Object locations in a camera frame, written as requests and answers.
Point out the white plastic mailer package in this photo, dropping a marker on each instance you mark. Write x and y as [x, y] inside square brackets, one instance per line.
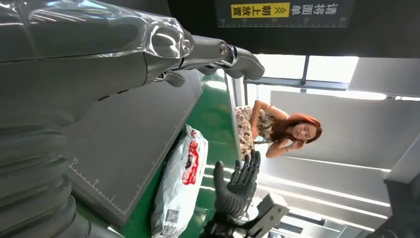
[178, 184]

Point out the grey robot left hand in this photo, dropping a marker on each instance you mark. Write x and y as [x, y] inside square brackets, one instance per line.
[72, 65]

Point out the person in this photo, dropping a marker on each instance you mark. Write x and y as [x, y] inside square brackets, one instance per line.
[262, 126]

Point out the green conveyor belt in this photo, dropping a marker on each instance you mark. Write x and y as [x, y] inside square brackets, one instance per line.
[213, 118]

